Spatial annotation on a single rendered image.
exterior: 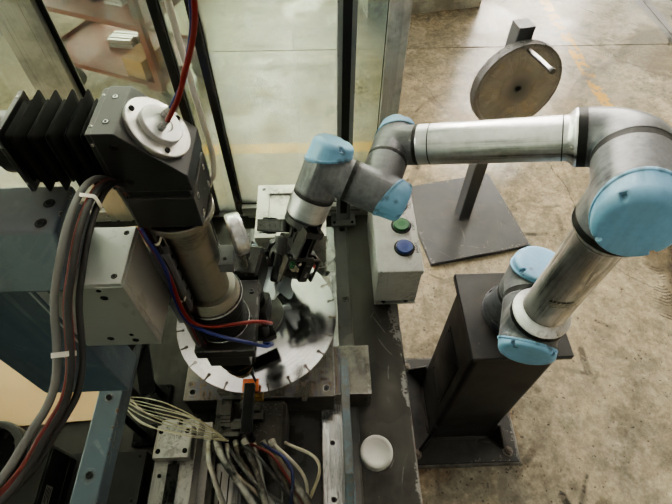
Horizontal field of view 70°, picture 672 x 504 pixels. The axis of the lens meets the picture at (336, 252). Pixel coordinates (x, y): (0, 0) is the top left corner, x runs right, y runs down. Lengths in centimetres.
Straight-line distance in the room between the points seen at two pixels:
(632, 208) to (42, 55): 111
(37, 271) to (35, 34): 79
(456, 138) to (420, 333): 132
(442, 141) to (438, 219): 157
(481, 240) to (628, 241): 166
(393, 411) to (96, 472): 61
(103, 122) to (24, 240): 12
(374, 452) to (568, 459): 109
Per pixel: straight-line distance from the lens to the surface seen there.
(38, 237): 47
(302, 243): 85
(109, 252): 49
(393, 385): 117
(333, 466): 110
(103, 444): 89
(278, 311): 101
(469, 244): 237
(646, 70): 396
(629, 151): 79
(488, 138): 87
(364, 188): 81
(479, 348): 125
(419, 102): 314
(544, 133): 86
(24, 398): 134
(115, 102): 44
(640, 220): 75
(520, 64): 187
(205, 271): 55
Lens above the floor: 183
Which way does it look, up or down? 54 degrees down
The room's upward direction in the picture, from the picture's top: straight up
